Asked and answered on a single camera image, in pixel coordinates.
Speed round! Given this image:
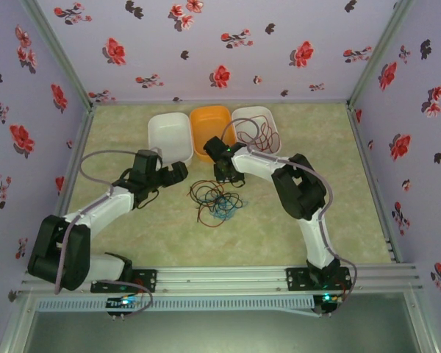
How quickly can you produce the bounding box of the thin red cable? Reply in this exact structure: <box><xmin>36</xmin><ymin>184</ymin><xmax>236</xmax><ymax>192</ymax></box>
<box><xmin>234</xmin><ymin>114</ymin><xmax>280</xmax><ymax>154</ymax></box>
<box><xmin>189</xmin><ymin>179</ymin><xmax>243</xmax><ymax>228</ymax></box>

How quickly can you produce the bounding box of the orange plastic bin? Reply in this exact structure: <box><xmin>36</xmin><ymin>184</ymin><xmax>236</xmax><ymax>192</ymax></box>
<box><xmin>189</xmin><ymin>104</ymin><xmax>238</xmax><ymax>165</ymax></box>

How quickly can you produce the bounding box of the white plastic bin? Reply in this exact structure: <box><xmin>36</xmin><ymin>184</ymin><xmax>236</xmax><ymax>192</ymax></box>
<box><xmin>231</xmin><ymin>105</ymin><xmax>282</xmax><ymax>155</ymax></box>
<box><xmin>147</xmin><ymin>112</ymin><xmax>193</xmax><ymax>167</ymax></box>

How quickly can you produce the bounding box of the left controller board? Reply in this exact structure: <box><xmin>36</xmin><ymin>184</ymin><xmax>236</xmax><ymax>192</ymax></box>
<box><xmin>106</xmin><ymin>293</ymin><xmax>148</xmax><ymax>320</ymax></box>

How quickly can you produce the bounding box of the controller board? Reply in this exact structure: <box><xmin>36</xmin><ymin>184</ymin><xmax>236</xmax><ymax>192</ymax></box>
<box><xmin>314</xmin><ymin>292</ymin><xmax>345</xmax><ymax>318</ymax></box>
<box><xmin>106</xmin><ymin>293</ymin><xmax>148</xmax><ymax>320</ymax></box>

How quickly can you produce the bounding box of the right controller board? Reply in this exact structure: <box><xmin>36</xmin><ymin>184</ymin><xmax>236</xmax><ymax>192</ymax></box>
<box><xmin>314</xmin><ymin>292</ymin><xmax>345</xmax><ymax>318</ymax></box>

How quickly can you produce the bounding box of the grey metal panel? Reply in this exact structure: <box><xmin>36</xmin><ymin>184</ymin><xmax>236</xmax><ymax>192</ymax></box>
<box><xmin>21</xmin><ymin>310</ymin><xmax>427</xmax><ymax>353</ymax></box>

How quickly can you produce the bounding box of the lilac left arm cable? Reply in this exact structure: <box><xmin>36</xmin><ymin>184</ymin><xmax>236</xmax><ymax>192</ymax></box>
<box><xmin>54</xmin><ymin>149</ymin><xmax>143</xmax><ymax>295</ymax></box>

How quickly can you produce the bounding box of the aluminium side rail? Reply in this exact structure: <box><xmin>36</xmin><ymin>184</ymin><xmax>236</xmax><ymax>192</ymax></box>
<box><xmin>57</xmin><ymin>106</ymin><xmax>96</xmax><ymax>218</ymax></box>
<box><xmin>346</xmin><ymin>104</ymin><xmax>401</xmax><ymax>264</ymax></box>

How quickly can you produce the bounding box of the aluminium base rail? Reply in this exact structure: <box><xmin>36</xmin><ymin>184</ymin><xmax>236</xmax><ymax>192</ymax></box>
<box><xmin>21</xmin><ymin>265</ymin><xmax>422</xmax><ymax>294</ymax></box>

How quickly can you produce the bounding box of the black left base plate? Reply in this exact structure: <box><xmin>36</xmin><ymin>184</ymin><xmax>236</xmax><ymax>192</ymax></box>
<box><xmin>90</xmin><ymin>268</ymin><xmax>158</xmax><ymax>294</ymax></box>

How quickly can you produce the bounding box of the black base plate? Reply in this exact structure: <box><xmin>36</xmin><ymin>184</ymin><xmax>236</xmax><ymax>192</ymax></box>
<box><xmin>90</xmin><ymin>268</ymin><xmax>158</xmax><ymax>294</ymax></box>
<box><xmin>285</xmin><ymin>267</ymin><xmax>353</xmax><ymax>292</ymax></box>

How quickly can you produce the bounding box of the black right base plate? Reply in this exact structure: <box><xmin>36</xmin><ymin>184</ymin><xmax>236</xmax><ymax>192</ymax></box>
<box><xmin>285</xmin><ymin>267</ymin><xmax>353</xmax><ymax>292</ymax></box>

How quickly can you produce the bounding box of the lilac left base cable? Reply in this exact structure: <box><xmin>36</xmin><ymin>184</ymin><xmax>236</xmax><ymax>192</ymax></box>
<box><xmin>95</xmin><ymin>277</ymin><xmax>154</xmax><ymax>318</ymax></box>

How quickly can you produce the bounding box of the lilac base cable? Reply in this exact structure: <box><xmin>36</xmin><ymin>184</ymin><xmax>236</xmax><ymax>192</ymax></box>
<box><xmin>315</xmin><ymin>255</ymin><xmax>359</xmax><ymax>317</ymax></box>
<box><xmin>95</xmin><ymin>277</ymin><xmax>154</xmax><ymax>318</ymax></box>

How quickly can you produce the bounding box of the white slotted cable duct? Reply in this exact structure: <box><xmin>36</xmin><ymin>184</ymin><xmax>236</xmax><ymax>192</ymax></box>
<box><xmin>35</xmin><ymin>296</ymin><xmax>315</xmax><ymax>312</ymax></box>

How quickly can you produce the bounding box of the aluminium corner post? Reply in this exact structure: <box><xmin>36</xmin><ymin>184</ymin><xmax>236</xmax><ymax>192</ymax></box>
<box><xmin>20</xmin><ymin>0</ymin><xmax>96</xmax><ymax>110</ymax></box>
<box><xmin>347</xmin><ymin>0</ymin><xmax>416</xmax><ymax>110</ymax></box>

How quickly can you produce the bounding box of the lilac right base cable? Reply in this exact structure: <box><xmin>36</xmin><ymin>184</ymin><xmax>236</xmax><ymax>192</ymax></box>
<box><xmin>315</xmin><ymin>255</ymin><xmax>359</xmax><ymax>317</ymax></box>

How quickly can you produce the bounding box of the aluminium lower frame beam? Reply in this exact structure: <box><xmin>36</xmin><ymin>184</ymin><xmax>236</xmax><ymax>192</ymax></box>
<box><xmin>404</xmin><ymin>292</ymin><xmax>441</xmax><ymax>353</ymax></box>
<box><xmin>0</xmin><ymin>290</ymin><xmax>37</xmax><ymax>353</ymax></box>

